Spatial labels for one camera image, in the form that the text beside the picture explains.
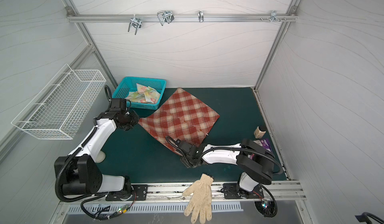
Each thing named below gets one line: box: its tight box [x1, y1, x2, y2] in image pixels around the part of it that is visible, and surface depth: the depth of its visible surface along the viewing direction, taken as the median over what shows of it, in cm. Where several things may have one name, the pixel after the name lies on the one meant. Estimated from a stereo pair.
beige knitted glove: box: [182, 173, 214, 224], surface depth 73 cm
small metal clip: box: [197, 10, 204, 23], surface depth 80 cm
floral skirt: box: [125, 83, 161, 104], surface depth 113 cm
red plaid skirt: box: [138, 88, 220, 155], surface depth 103 cm
